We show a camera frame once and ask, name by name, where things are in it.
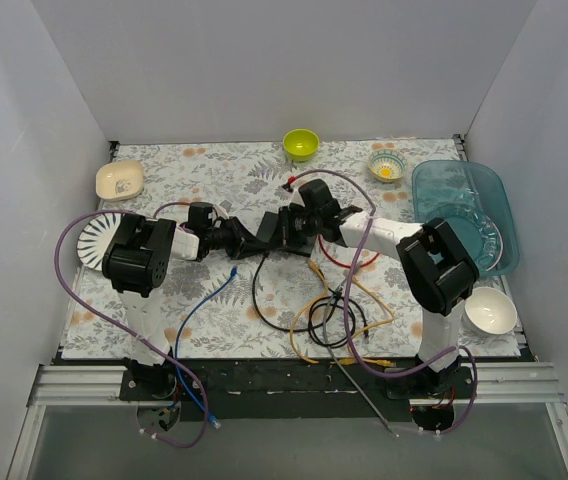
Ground floral patterned table mat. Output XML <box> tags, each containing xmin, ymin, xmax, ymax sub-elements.
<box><xmin>61</xmin><ymin>138</ymin><xmax>525</xmax><ymax>360</ymax></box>

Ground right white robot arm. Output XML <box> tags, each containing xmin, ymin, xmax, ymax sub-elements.
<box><xmin>260</xmin><ymin>177</ymin><xmax>479</xmax><ymax>398</ymax></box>

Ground teal plastic tray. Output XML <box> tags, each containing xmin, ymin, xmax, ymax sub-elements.
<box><xmin>412</xmin><ymin>160</ymin><xmax>520</xmax><ymax>277</ymax></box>

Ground aluminium frame rail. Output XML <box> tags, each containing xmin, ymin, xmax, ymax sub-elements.
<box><xmin>9</xmin><ymin>359</ymin><xmax>568</xmax><ymax>477</ymax></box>

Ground red ethernet cable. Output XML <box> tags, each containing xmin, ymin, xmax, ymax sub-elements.
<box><xmin>317</xmin><ymin>234</ymin><xmax>381</xmax><ymax>269</ymax></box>

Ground white bowl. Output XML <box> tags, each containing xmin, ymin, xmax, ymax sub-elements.
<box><xmin>462</xmin><ymin>287</ymin><xmax>518</xmax><ymax>336</ymax></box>

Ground dark grey network switch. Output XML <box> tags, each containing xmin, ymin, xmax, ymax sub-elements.
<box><xmin>256</xmin><ymin>208</ymin><xmax>315</xmax><ymax>258</ymax></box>

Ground teal glass plate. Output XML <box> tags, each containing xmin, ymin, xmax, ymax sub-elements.
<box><xmin>419</xmin><ymin>203</ymin><xmax>504</xmax><ymax>276</ymax></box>

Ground cream square dish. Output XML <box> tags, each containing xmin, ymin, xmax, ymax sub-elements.
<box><xmin>95</xmin><ymin>160</ymin><xmax>144</xmax><ymax>201</ymax></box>

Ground lime green bowl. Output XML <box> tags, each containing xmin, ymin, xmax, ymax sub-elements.
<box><xmin>282</xmin><ymin>128</ymin><xmax>320</xmax><ymax>163</ymax></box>

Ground blue striped white plate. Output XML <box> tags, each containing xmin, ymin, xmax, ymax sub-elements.
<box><xmin>76</xmin><ymin>211</ymin><xmax>124</xmax><ymax>272</ymax></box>

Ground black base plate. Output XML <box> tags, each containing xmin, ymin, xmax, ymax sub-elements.
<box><xmin>119</xmin><ymin>359</ymin><xmax>473</xmax><ymax>422</ymax></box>

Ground yellow ethernet cable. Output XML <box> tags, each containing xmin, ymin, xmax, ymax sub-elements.
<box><xmin>343</xmin><ymin>274</ymin><xmax>398</xmax><ymax>369</ymax></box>
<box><xmin>289</xmin><ymin>262</ymin><xmax>355</xmax><ymax>365</ymax></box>

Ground patterned yellow centre bowl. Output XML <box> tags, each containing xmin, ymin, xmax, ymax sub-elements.
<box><xmin>368</xmin><ymin>148</ymin><xmax>408</xmax><ymax>183</ymax></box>

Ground blue ethernet cable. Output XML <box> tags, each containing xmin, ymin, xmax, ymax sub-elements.
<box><xmin>173</xmin><ymin>267</ymin><xmax>221</xmax><ymax>430</ymax></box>

